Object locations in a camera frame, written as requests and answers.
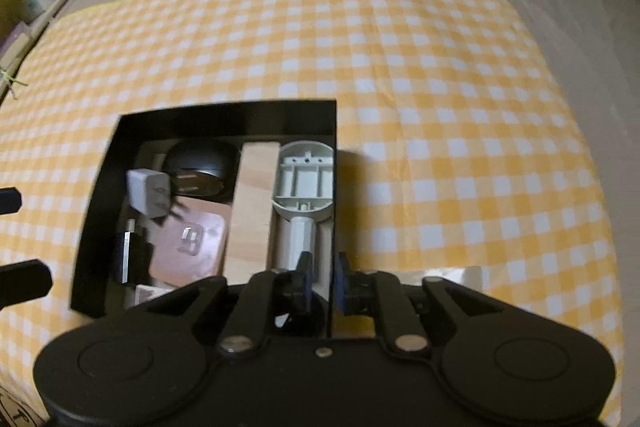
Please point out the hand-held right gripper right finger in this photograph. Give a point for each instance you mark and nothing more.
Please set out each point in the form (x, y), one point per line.
(342, 282)

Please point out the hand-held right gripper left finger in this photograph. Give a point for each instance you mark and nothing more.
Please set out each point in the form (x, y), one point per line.
(304, 279)

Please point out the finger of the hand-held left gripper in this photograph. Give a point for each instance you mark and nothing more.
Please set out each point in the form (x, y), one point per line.
(25, 282)
(10, 201)

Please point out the light wooden block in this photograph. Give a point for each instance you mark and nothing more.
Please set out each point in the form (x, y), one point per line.
(252, 207)

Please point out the black charger plug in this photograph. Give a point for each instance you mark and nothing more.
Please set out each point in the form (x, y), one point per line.
(135, 257)

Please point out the white charger plug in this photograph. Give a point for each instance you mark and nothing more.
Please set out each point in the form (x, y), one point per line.
(142, 189)

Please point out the brown rectangular block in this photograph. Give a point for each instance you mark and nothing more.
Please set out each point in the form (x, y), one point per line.
(170, 257)

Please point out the black oval mirror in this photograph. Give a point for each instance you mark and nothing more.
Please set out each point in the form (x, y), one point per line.
(195, 162)

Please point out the black cardboard box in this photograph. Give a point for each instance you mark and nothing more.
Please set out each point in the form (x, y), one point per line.
(225, 117)

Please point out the yellow green ribbons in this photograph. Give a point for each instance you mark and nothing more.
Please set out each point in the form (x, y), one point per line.
(10, 79)

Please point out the yellow white checkered mat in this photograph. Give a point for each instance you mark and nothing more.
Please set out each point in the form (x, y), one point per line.
(400, 57)

